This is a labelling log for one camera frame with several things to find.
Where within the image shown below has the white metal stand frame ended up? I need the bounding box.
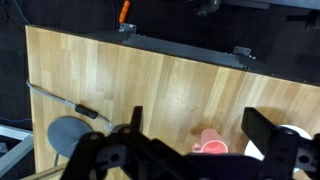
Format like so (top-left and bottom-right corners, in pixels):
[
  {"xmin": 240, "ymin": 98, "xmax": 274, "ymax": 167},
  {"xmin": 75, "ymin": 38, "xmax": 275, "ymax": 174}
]
[{"xmin": 0, "ymin": 124, "xmax": 35, "ymax": 178}]

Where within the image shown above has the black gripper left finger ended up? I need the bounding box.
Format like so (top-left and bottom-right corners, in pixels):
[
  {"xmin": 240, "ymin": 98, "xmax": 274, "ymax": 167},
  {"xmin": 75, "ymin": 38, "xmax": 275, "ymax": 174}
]
[{"xmin": 129, "ymin": 105, "xmax": 144, "ymax": 134}]

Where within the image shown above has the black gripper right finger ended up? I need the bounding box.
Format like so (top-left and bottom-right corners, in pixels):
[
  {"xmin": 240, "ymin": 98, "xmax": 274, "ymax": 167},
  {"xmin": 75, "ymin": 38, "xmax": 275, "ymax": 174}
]
[{"xmin": 240, "ymin": 106, "xmax": 279, "ymax": 158}]

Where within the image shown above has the blue cable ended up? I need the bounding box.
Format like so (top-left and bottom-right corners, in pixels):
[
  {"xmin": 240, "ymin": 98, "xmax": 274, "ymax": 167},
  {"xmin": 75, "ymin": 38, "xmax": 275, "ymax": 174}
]
[{"xmin": 0, "ymin": 115, "xmax": 33, "ymax": 124}]

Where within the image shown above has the dark grey metal table rail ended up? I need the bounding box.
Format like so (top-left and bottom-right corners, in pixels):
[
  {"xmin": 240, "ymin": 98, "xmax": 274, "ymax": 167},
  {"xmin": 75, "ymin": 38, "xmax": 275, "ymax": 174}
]
[{"xmin": 122, "ymin": 32, "xmax": 250, "ymax": 70}]

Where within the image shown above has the pink plastic mug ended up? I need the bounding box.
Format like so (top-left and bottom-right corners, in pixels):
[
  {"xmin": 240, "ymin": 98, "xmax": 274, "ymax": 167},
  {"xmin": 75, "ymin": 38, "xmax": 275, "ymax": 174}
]
[{"xmin": 191, "ymin": 128, "xmax": 230, "ymax": 155}]

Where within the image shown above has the orange black bar clamp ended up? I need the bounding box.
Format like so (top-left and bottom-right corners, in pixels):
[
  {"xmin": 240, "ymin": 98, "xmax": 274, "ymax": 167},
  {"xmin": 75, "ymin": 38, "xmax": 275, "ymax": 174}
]
[{"xmin": 118, "ymin": 0, "xmax": 132, "ymax": 25}]

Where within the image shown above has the white bowl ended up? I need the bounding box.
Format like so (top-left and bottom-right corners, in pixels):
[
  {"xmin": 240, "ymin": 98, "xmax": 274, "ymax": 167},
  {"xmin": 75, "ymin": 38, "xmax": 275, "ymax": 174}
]
[{"xmin": 244, "ymin": 124, "xmax": 313, "ymax": 174}]

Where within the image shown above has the grey lamp power cable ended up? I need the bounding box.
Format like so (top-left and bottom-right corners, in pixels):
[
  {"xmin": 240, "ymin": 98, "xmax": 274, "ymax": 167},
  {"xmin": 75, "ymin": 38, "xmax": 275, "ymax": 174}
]
[{"xmin": 25, "ymin": 79, "xmax": 116, "ymax": 132}]

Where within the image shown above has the grey metal bracket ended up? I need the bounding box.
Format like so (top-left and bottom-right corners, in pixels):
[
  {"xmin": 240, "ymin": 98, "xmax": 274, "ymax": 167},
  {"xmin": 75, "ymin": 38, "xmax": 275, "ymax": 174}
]
[
  {"xmin": 232, "ymin": 45, "xmax": 257, "ymax": 61},
  {"xmin": 118, "ymin": 22, "xmax": 138, "ymax": 34}
]

